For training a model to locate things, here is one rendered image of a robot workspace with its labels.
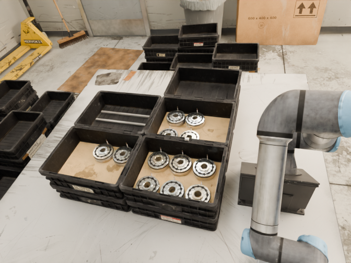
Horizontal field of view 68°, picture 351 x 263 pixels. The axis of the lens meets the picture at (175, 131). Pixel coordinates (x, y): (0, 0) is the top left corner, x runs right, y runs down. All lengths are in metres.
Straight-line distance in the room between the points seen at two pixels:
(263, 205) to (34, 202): 1.14
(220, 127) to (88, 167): 0.69
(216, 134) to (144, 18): 3.14
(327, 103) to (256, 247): 0.42
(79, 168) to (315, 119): 1.05
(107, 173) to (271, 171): 0.78
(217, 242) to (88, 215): 0.61
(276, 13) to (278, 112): 3.12
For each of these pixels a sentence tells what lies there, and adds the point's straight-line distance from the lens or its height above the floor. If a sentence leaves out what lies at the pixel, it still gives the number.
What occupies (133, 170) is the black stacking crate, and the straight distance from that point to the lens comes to 1.17.
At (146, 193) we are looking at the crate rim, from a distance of 1.04.
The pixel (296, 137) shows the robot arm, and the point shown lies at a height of 0.99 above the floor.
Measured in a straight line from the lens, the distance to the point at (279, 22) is 3.82.
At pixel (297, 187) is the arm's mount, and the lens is 1.11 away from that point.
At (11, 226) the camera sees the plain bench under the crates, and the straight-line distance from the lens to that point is 1.52.
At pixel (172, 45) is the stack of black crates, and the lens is 3.13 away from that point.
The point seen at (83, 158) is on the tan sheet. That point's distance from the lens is 1.39.
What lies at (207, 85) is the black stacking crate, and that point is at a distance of 1.65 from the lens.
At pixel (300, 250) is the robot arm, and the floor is 1.06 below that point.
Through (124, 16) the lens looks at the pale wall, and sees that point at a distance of 4.37.
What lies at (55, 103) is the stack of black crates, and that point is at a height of 0.38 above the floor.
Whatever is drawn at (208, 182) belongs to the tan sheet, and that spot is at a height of 0.83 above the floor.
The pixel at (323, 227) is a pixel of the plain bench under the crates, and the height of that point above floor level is 0.70.
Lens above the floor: 1.80
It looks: 45 degrees down
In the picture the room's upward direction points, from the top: 9 degrees counter-clockwise
